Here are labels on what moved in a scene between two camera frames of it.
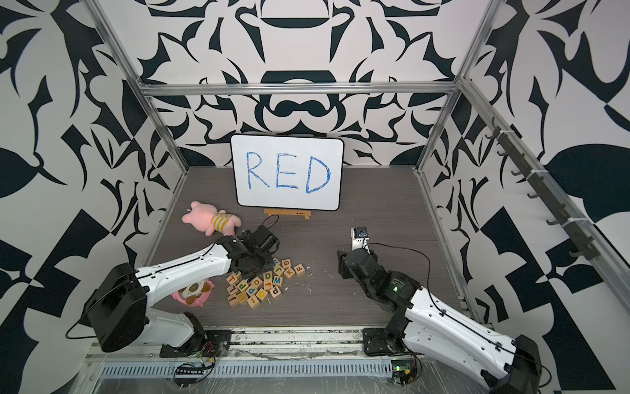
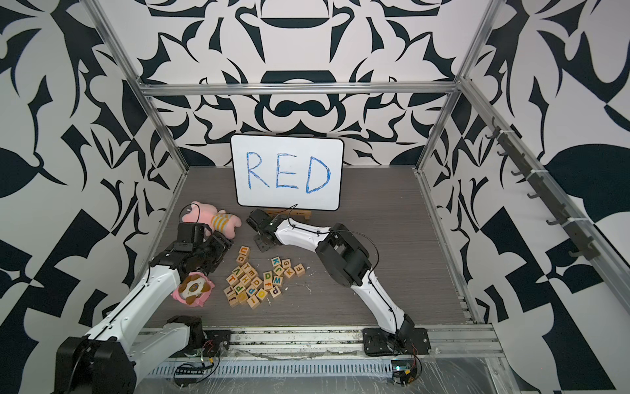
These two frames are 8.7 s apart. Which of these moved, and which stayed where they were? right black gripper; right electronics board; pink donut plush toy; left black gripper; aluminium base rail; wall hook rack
Moved: left black gripper; right black gripper
Stayed: aluminium base rail; pink donut plush toy; wall hook rack; right electronics board
